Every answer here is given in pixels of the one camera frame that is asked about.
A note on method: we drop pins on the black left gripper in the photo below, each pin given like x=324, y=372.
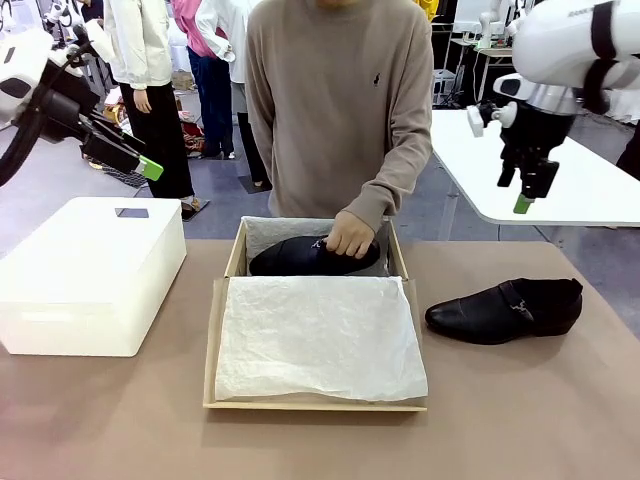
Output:
x=62, y=117

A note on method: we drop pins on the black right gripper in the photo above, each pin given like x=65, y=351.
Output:
x=537, y=135

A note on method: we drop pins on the black leather loafer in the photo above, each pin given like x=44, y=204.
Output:
x=295, y=257
x=495, y=312

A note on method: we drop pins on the tan cardboard shoe box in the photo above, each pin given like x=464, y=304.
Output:
x=220, y=340

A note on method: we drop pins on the white tissue paper sheet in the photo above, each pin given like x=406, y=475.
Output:
x=320, y=335

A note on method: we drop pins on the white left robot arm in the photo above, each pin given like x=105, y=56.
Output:
x=25, y=60

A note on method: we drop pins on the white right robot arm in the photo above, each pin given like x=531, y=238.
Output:
x=565, y=45

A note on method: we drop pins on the person's left forearm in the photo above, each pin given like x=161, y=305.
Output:
x=395, y=180

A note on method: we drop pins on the white plastic storage box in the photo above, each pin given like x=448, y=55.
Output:
x=85, y=280

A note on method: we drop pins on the person's left hand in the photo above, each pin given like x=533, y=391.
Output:
x=352, y=237

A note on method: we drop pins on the white table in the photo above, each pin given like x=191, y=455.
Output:
x=550, y=190

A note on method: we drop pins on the colourful bag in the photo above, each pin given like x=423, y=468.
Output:
x=192, y=135

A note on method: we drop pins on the small cardboard carton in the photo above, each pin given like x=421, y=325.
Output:
x=183, y=80

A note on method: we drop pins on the bystander in white jacket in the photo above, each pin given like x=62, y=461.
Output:
x=145, y=50

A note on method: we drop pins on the bystander in pink top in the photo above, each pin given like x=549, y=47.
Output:
x=207, y=75

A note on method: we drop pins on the bystander in white shirt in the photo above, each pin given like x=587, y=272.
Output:
x=225, y=30

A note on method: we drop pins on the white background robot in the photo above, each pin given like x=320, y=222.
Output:
x=492, y=25

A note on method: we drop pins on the person in beige sweater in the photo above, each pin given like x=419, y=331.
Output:
x=330, y=100

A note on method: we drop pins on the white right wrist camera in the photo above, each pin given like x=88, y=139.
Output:
x=482, y=117

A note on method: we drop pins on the black frame desk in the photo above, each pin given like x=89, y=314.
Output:
x=470, y=70

